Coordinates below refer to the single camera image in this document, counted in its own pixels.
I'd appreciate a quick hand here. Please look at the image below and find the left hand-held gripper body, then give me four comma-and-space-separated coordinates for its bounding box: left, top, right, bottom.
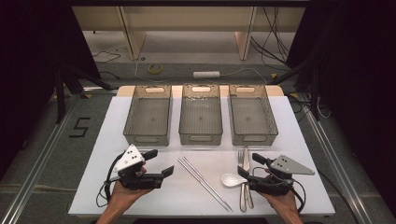
113, 144, 164, 191

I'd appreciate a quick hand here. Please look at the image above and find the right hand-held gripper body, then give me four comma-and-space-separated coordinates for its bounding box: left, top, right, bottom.
247, 154, 316, 197

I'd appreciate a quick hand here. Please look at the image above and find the white ceramic spoon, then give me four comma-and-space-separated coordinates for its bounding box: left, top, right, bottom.
220, 173, 248, 189

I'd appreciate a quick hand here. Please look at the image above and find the clear grey plastic bin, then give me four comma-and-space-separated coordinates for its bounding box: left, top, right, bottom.
228, 84, 279, 147
178, 83, 224, 147
122, 84, 173, 147

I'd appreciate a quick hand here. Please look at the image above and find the person's right hand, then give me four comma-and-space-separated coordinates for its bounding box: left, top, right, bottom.
259, 189, 299, 215

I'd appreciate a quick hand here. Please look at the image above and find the person's left hand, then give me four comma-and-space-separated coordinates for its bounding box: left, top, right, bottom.
107, 181, 154, 209

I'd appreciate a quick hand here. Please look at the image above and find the metal table knife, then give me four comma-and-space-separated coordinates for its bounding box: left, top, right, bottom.
243, 146, 255, 210

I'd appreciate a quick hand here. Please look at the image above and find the metal fork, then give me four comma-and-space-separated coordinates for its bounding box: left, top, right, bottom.
237, 150, 248, 213

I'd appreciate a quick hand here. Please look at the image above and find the white table board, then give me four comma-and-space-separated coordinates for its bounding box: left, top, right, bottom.
68, 94, 336, 217

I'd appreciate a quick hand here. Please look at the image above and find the black metal stand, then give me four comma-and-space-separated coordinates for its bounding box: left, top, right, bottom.
267, 54, 322, 121
53, 64, 114, 125

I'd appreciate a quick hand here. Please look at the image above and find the yellow tape roll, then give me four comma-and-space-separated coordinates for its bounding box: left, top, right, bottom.
148, 63, 163, 75

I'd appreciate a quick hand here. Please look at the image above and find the white power strip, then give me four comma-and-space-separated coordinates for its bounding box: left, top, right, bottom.
192, 70, 221, 79

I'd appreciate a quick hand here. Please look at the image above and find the dark curtain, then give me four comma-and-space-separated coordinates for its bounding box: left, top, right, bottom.
285, 0, 396, 216
0, 0, 101, 181

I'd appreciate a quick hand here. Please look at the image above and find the beige wooden table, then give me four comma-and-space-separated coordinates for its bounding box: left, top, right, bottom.
72, 6, 307, 62

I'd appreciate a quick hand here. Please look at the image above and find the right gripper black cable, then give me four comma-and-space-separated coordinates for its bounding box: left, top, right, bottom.
251, 166, 308, 215

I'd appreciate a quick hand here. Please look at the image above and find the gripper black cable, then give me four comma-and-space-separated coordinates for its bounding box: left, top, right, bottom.
251, 166, 308, 215
95, 152, 126, 208

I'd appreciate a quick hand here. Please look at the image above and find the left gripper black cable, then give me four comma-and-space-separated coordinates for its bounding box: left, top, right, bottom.
95, 152, 126, 208

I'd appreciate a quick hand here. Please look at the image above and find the aluminium floor rail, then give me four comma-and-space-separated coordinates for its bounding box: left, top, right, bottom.
0, 90, 82, 224
297, 92, 376, 224

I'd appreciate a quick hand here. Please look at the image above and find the thin black floor cable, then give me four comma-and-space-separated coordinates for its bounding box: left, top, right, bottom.
92, 49, 122, 80

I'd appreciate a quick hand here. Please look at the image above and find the black cable bundle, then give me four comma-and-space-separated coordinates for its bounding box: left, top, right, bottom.
249, 6, 292, 73

